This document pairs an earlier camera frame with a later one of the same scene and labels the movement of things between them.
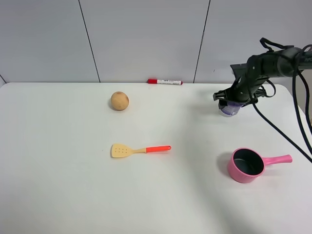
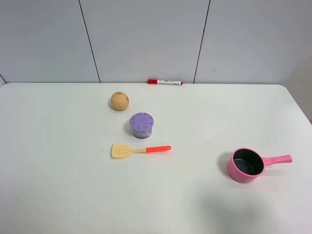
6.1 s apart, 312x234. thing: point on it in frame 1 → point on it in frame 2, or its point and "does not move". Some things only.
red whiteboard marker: x=155 y=81 does not move
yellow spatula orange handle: x=120 y=150 does not move
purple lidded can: x=232 y=108 → x=141 y=124
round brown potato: x=119 y=101 does not move
